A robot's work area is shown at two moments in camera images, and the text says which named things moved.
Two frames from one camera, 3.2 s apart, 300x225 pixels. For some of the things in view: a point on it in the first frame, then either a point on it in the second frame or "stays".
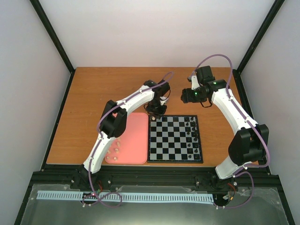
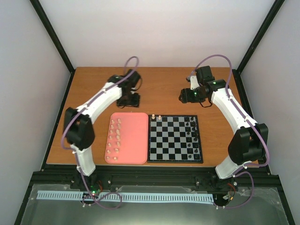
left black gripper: x=157 y=115 to x=135 y=102
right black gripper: x=187 y=97 stays
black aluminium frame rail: x=110 y=176 stays
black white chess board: x=174 y=138 stays
